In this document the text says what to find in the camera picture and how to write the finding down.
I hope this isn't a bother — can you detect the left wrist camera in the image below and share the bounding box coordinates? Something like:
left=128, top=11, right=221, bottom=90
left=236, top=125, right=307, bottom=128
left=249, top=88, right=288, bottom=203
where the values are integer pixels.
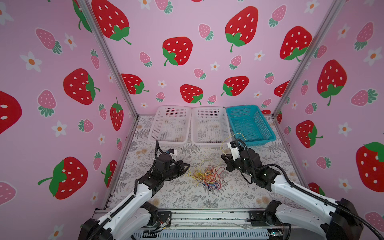
left=166, top=149, right=178, bottom=160

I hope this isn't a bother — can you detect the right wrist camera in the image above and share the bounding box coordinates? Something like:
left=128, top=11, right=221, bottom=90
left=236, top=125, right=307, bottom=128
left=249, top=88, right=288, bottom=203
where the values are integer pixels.
left=227, top=141, right=241, bottom=161

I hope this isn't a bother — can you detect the left white plastic basket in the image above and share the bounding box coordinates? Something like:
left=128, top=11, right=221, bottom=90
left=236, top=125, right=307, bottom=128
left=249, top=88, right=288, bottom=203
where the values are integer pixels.
left=148, top=106, right=192, bottom=147

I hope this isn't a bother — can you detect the teal plastic basket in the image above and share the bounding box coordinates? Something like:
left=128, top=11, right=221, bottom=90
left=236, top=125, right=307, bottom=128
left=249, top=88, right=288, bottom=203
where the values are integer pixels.
left=226, top=105, right=276, bottom=147

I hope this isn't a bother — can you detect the middle white plastic basket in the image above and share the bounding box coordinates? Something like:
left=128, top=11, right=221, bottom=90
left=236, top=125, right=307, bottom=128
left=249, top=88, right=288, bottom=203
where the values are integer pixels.
left=191, top=107, right=231, bottom=148

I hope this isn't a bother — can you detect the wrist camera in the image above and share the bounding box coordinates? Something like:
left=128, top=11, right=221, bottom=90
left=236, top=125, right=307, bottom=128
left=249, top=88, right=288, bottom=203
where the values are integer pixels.
left=227, top=141, right=241, bottom=161
left=166, top=149, right=178, bottom=160

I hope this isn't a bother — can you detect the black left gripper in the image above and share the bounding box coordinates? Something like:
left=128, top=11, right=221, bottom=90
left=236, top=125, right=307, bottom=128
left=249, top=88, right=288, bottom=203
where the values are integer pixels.
left=162, top=160, right=190, bottom=182

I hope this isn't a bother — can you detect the yellow cable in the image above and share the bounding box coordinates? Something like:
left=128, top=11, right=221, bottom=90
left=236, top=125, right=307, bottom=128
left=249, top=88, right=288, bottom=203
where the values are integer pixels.
left=219, top=132, right=247, bottom=151

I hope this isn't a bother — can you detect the right aluminium corner post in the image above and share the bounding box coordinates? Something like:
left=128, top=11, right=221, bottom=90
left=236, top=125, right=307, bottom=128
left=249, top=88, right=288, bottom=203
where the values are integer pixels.
left=272, top=0, right=345, bottom=120

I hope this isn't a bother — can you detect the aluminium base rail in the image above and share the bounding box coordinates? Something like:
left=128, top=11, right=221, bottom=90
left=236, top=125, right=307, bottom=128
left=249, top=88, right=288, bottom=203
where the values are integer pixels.
left=92, top=208, right=334, bottom=240

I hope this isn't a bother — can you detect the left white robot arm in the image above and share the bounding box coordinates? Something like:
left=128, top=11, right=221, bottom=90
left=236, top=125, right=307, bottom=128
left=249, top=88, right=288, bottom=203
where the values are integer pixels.
left=78, top=154, right=191, bottom=240

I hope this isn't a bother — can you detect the left aluminium corner post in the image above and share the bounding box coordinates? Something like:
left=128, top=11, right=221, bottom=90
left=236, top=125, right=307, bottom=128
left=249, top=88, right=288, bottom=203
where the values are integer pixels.
left=79, top=0, right=139, bottom=119

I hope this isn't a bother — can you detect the coloured cable bundle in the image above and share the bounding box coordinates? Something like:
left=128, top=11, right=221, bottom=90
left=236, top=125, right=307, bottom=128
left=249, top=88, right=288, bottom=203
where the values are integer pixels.
left=187, top=158, right=226, bottom=197

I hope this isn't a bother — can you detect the aluminium corner post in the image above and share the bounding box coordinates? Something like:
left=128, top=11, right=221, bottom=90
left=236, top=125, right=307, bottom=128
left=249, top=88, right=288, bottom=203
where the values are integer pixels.
left=272, top=0, right=345, bottom=120
left=79, top=0, right=139, bottom=119

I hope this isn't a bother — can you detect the white plastic basket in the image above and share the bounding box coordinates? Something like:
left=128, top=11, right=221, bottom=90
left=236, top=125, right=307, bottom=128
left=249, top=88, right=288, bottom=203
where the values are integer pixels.
left=148, top=106, right=192, bottom=147
left=191, top=107, right=231, bottom=148

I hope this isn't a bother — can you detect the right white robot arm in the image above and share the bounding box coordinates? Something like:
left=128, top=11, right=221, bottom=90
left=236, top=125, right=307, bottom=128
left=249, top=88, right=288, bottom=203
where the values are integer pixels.
left=221, top=148, right=384, bottom=240

